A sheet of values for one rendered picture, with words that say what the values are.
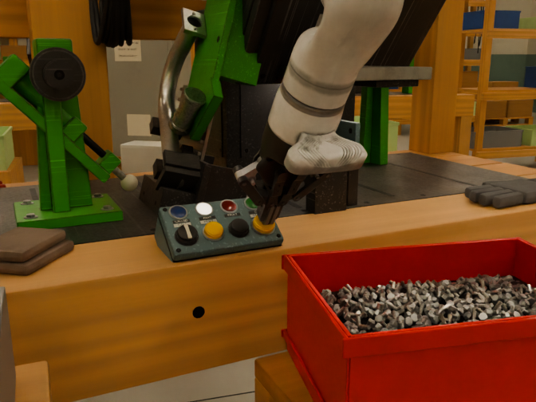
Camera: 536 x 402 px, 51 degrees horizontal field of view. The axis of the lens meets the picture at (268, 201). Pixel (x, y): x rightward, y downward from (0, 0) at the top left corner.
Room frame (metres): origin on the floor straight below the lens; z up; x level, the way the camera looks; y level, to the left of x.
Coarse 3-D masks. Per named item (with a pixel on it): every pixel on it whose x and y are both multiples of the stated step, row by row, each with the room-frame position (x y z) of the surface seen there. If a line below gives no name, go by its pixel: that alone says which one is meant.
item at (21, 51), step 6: (0, 42) 7.57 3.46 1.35; (0, 48) 7.55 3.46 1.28; (6, 48) 7.27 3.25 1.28; (12, 48) 7.29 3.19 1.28; (18, 48) 7.31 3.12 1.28; (24, 48) 7.33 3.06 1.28; (0, 54) 7.49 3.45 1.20; (6, 54) 7.27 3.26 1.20; (18, 54) 7.31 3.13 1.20; (24, 54) 7.33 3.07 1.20; (0, 60) 7.18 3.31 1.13; (24, 60) 7.26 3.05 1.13
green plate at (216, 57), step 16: (208, 0) 1.01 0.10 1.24; (224, 0) 0.94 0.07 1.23; (240, 0) 0.94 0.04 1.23; (208, 16) 0.99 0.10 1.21; (224, 16) 0.92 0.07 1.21; (240, 16) 0.94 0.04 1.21; (208, 32) 0.97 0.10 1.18; (224, 32) 0.91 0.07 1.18; (240, 32) 0.94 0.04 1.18; (208, 48) 0.96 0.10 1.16; (224, 48) 0.91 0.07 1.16; (240, 48) 0.94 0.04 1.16; (208, 64) 0.94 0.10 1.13; (224, 64) 0.93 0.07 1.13; (240, 64) 0.94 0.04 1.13; (256, 64) 0.95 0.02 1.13; (192, 80) 0.99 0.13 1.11; (208, 80) 0.92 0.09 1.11; (224, 80) 1.00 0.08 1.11; (240, 80) 0.94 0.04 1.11; (256, 80) 0.95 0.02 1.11
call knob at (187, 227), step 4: (184, 224) 0.67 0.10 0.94; (188, 224) 0.67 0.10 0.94; (180, 228) 0.66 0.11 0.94; (184, 228) 0.66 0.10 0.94; (188, 228) 0.67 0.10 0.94; (192, 228) 0.67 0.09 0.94; (176, 232) 0.67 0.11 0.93; (180, 232) 0.66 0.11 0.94; (184, 232) 0.66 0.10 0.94; (188, 232) 0.66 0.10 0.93; (192, 232) 0.66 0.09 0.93; (196, 232) 0.67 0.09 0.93; (180, 236) 0.66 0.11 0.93; (184, 236) 0.66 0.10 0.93; (188, 236) 0.66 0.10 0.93; (192, 236) 0.66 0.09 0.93; (196, 236) 0.66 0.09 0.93; (180, 240) 0.66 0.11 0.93; (184, 240) 0.65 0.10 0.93; (188, 240) 0.66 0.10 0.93; (192, 240) 0.66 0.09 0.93
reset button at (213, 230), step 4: (208, 224) 0.68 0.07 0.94; (212, 224) 0.68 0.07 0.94; (216, 224) 0.68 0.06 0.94; (220, 224) 0.69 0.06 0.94; (204, 228) 0.68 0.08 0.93; (208, 228) 0.67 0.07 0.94; (212, 228) 0.68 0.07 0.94; (216, 228) 0.68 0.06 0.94; (220, 228) 0.68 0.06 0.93; (204, 232) 0.68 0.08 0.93; (208, 232) 0.67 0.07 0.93; (212, 232) 0.67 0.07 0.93; (216, 232) 0.67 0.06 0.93; (220, 232) 0.67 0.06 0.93; (208, 236) 0.67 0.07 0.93; (212, 236) 0.67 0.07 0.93; (216, 236) 0.67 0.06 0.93; (220, 236) 0.68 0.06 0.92
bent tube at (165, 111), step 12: (192, 12) 1.00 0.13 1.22; (192, 24) 1.01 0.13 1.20; (204, 24) 1.00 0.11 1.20; (180, 36) 1.00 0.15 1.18; (192, 36) 0.99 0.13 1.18; (204, 36) 0.98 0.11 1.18; (180, 48) 1.00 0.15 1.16; (168, 60) 1.03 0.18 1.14; (180, 60) 1.02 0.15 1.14; (168, 72) 1.03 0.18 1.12; (168, 84) 1.02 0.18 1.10; (168, 96) 1.02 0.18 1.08; (168, 108) 1.00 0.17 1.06; (168, 120) 0.97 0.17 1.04; (168, 132) 0.95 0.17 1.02; (168, 144) 0.93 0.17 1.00
